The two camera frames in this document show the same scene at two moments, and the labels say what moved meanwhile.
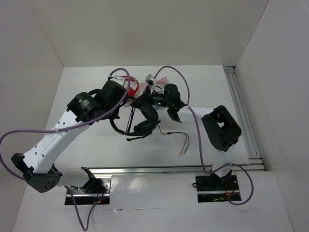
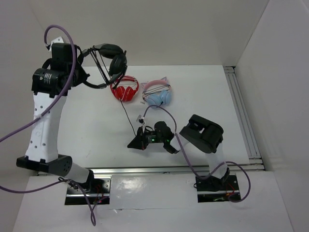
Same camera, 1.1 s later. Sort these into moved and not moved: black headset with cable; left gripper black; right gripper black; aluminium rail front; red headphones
Moved: black headset with cable; left gripper black; right gripper black
Not moved: aluminium rail front; red headphones
